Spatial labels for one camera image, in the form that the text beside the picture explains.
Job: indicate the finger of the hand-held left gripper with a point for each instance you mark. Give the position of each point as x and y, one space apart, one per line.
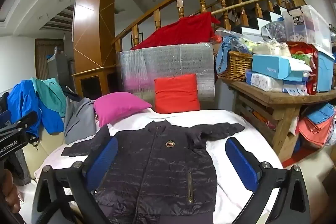
26 120

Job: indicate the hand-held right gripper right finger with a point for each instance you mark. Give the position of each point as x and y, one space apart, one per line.
240 161

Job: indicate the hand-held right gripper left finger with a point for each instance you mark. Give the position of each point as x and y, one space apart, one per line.
102 161

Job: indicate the dark quilted jacket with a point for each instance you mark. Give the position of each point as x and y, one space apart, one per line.
157 174

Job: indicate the person's left hand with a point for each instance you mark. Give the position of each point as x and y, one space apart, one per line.
8 187

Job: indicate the blue jacket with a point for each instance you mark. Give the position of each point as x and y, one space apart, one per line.
23 103

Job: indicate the beige sofa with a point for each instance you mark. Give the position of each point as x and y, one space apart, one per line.
44 145

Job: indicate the teal shirt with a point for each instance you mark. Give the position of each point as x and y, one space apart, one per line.
50 92

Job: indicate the red floor mat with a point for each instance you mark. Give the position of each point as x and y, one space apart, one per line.
296 158

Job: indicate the pink pillow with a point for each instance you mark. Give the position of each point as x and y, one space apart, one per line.
118 106

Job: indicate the grey cabinet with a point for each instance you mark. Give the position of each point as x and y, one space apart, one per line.
59 66

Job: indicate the wooden table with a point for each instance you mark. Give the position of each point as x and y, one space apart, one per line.
275 98

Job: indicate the white pink blanket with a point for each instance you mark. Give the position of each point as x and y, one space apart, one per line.
173 116

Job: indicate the stack of folded cloths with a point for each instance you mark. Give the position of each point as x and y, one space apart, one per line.
315 127

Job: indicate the white printed tissue pack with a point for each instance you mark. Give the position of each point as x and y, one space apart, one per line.
262 81

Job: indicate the white blue printed pack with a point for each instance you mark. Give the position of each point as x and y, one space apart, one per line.
295 88

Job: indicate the red pillow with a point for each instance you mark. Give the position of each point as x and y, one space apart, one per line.
176 94

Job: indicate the wicker basket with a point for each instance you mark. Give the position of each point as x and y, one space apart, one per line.
236 66

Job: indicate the light blue cardboard box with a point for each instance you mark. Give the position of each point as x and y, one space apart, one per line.
270 66

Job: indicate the blue cloth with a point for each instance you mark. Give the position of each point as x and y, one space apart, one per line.
227 47

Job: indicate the cream filled plastic bag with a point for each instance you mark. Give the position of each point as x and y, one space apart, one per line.
270 48

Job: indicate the blue plastic bin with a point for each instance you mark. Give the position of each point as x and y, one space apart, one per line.
324 74

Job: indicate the silver foil panel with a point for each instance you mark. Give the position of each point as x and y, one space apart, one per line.
170 61

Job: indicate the wooden pillar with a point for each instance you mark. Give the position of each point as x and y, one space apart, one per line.
89 16

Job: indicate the red printed bag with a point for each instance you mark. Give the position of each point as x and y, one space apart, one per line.
304 49

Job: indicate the dark patterned plastic bag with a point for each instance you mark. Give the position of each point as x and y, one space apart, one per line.
274 31

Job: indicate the black white staircase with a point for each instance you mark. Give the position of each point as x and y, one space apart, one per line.
252 22

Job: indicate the dark red cloth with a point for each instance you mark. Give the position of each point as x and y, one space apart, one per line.
178 32

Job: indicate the clear plastic storage box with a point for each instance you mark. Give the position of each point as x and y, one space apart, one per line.
309 27

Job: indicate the wooden stair railing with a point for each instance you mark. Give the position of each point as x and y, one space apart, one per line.
157 18

